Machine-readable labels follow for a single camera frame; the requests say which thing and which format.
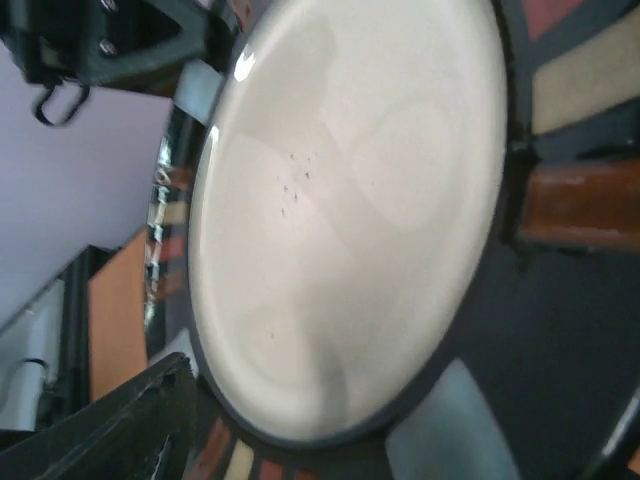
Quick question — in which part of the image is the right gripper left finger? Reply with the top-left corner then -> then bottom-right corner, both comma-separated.
1,353 -> 197,479

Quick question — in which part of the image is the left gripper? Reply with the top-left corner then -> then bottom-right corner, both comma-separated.
1,0 -> 237,88

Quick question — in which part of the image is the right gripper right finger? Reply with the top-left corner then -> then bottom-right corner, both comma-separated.
582,386 -> 639,479

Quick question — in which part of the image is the black round plate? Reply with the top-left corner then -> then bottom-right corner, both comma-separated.
145,1 -> 639,479

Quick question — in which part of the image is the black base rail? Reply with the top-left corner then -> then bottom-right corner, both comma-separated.
35,246 -> 114,431

